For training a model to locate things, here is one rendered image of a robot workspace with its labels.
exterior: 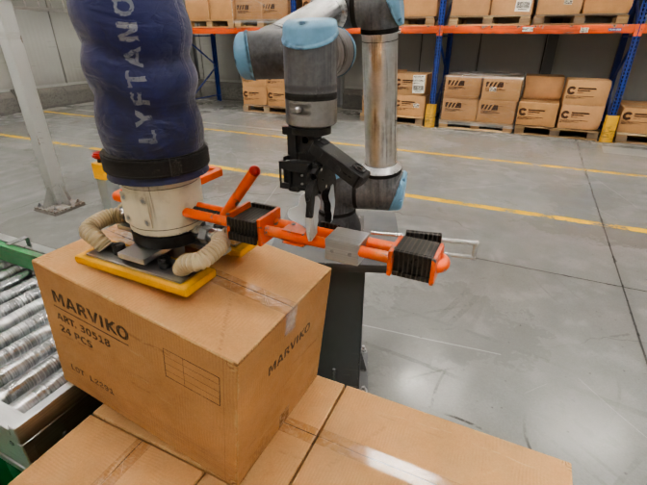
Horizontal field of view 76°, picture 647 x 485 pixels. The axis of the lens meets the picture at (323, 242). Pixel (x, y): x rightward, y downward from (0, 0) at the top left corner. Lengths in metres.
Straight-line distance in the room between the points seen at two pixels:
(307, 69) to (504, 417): 1.74
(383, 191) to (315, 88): 0.85
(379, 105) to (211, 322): 0.88
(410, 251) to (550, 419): 1.54
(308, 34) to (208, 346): 0.58
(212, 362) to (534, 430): 1.55
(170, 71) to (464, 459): 1.10
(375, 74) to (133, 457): 1.26
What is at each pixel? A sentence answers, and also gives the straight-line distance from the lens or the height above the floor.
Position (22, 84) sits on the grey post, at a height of 1.11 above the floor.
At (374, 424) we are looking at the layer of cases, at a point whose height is 0.54.
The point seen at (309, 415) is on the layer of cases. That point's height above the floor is 0.54.
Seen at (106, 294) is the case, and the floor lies 0.98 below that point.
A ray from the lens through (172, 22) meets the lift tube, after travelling 0.91.
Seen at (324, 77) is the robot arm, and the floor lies 1.42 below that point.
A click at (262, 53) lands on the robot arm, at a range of 0.87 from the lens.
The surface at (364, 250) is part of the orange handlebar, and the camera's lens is 0.77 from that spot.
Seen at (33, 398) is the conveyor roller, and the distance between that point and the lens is 1.53.
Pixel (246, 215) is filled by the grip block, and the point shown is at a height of 1.14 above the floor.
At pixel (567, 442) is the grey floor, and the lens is 2.12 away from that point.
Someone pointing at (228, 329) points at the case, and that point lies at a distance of 0.89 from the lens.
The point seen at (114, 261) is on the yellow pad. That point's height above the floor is 1.02.
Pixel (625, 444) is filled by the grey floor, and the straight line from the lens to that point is 2.23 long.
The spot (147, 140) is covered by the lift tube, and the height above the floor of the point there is 1.30.
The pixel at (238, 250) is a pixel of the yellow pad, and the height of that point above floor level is 1.01.
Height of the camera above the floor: 1.48
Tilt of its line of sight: 27 degrees down
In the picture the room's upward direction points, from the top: straight up
